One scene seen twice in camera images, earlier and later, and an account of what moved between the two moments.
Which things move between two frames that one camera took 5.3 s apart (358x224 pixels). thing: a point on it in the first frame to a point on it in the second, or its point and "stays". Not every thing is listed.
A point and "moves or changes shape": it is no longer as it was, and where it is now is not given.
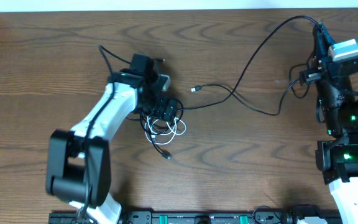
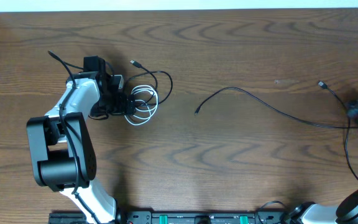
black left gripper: x=165 y=109 to x=129 y=104
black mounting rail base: x=199 y=217 stays
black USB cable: x=235 y=92 to x=323 y=86
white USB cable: x=174 y=135 moves or changes shape
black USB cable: x=165 y=154 moves or changes shape
